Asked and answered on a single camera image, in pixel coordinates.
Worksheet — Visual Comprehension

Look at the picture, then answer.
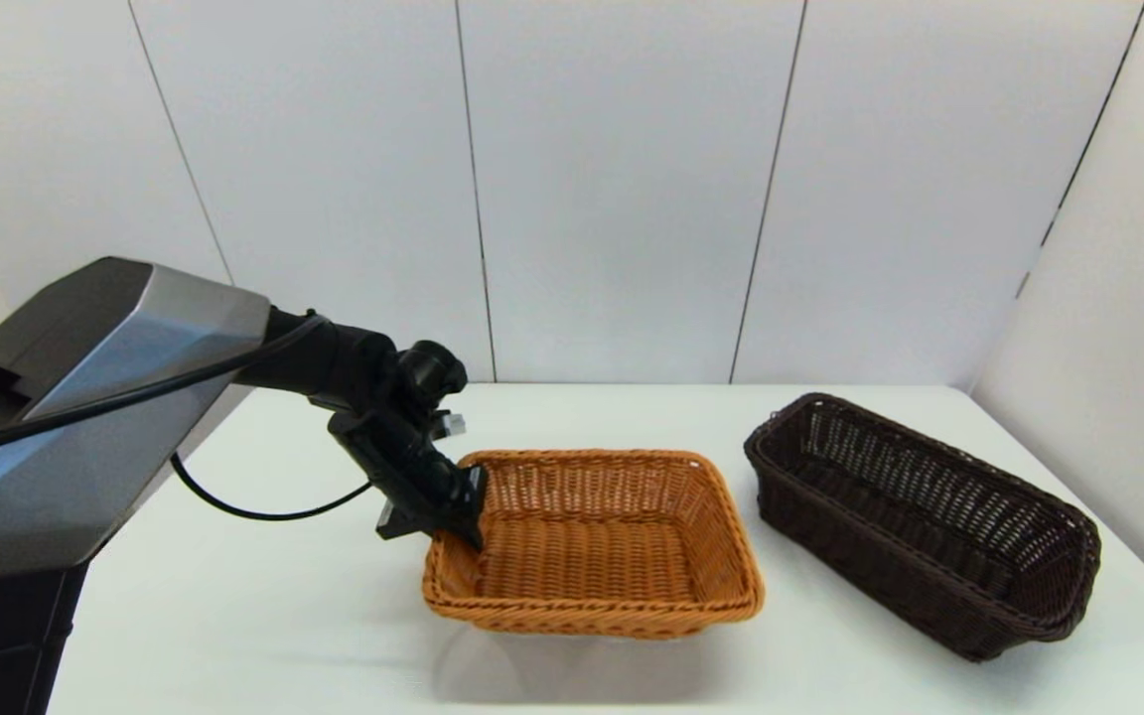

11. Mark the orange wicker basket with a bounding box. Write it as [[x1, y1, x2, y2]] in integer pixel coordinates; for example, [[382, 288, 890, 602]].
[[422, 449, 766, 639]]

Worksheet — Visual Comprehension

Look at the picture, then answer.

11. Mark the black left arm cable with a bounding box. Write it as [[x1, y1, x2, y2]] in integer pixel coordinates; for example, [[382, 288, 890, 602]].
[[0, 316, 374, 521]]

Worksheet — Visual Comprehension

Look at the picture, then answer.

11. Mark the dark brown wicker basket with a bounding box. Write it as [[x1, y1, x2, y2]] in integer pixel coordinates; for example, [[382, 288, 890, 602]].
[[744, 393, 1101, 662]]

